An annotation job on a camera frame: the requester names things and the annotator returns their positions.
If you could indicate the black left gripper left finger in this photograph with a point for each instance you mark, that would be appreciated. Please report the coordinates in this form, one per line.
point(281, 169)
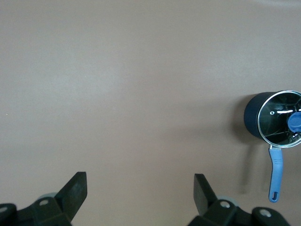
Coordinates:
point(68, 200)

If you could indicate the glass lid with blue knob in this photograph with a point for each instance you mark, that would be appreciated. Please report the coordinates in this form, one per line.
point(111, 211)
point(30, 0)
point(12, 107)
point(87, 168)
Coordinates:
point(272, 127)

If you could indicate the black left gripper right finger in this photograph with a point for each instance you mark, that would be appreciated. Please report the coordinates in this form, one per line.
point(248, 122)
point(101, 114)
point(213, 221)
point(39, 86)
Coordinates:
point(204, 200)

